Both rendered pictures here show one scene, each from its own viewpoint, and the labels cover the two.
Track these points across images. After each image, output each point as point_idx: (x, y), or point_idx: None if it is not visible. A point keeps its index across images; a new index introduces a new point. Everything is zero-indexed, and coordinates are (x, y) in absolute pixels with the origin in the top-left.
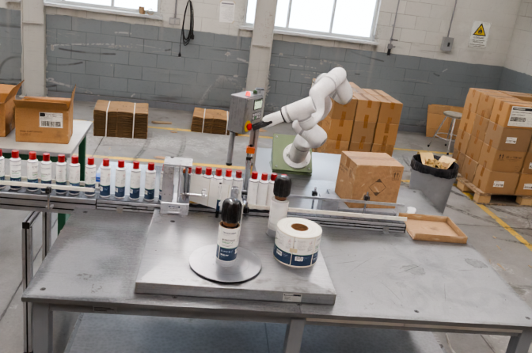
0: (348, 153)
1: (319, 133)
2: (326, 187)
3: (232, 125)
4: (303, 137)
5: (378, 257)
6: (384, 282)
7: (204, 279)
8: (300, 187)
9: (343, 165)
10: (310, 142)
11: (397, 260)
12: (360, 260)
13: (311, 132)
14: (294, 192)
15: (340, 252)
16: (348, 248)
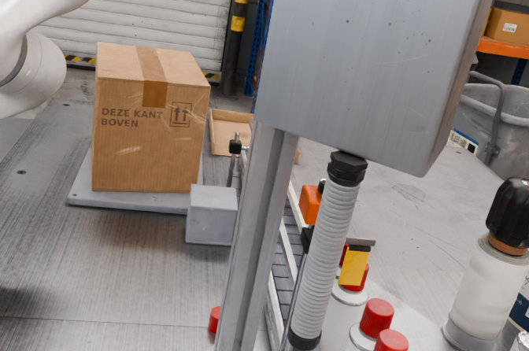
0: (116, 73)
1: (57, 49)
2: (38, 199)
3: (441, 137)
4: (16, 86)
5: (397, 215)
6: (484, 230)
7: None
8: (29, 245)
9: (130, 110)
10: (42, 90)
11: (390, 198)
12: (425, 237)
13: (46, 56)
14: (79, 266)
15: (417, 256)
16: (386, 240)
